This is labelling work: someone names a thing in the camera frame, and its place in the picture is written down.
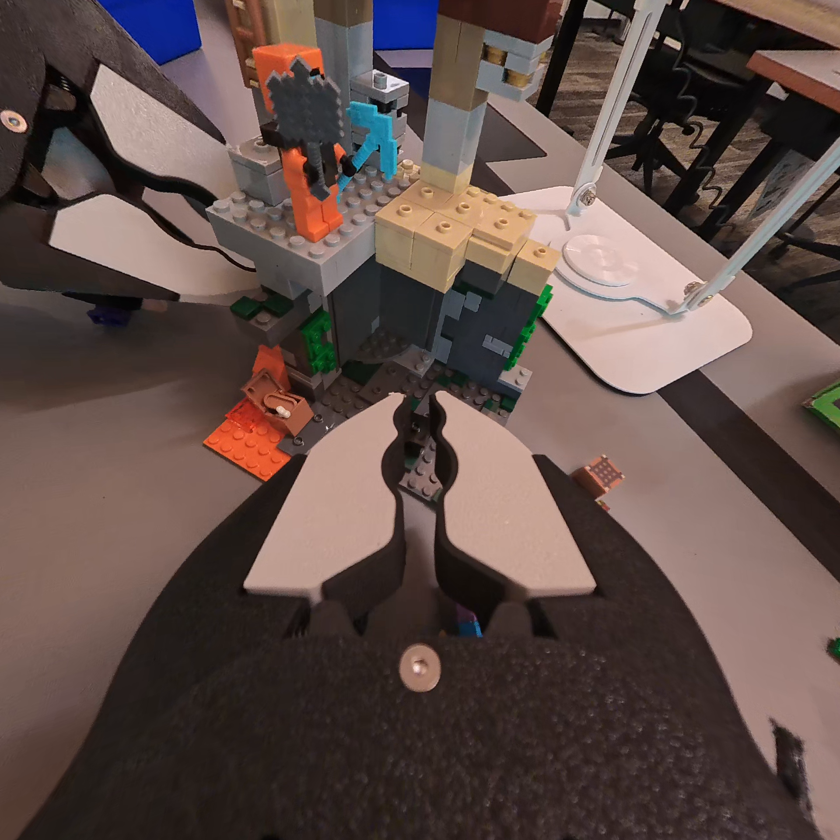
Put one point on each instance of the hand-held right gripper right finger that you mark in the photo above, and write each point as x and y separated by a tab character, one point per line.
518	518

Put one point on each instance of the wooden top office desk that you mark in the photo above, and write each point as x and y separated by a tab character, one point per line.
774	13
800	69

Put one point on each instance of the white lamp base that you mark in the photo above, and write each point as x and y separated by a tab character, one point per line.
656	341

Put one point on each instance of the small brown brick crate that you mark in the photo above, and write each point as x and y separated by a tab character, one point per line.
600	472

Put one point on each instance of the blue plastic box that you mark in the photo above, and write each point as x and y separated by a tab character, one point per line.
170	33

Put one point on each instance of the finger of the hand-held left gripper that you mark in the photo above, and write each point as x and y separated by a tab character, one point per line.
111	229
157	138

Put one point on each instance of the toy brick building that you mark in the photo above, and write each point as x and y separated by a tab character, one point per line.
426	229

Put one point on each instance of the orange toy minifigure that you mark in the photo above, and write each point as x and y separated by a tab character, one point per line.
308	216

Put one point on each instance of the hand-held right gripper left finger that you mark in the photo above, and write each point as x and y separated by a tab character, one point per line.
328	518

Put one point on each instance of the black swivel office chair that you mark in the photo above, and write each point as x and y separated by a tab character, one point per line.
663	124

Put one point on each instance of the grey desk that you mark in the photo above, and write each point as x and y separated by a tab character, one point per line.
131	459

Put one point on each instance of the green flat plate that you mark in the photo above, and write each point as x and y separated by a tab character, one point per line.
828	407

